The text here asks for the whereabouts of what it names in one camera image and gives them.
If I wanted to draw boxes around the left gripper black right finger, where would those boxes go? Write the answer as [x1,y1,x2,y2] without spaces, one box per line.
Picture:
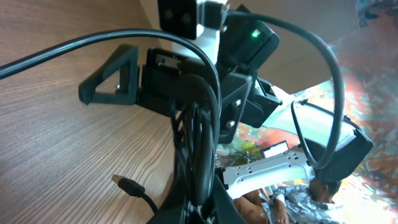
[205,175,246,224]

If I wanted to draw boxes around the right camera black cable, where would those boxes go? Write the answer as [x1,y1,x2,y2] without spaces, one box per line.
[0,9,345,170]

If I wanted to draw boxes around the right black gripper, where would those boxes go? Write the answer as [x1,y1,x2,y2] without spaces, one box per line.
[78,44,253,144]

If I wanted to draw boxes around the black usb cable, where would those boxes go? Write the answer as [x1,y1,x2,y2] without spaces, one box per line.
[111,73,221,215]

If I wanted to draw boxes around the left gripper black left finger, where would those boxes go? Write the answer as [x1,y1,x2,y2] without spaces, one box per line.
[147,183,186,224]

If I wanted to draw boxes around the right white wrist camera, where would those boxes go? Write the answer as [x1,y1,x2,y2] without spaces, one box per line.
[157,0,229,63]

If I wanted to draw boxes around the seated person in background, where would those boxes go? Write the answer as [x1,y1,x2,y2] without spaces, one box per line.
[234,178,345,223]

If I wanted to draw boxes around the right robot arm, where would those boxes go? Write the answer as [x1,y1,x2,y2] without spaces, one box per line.
[78,1,373,202]

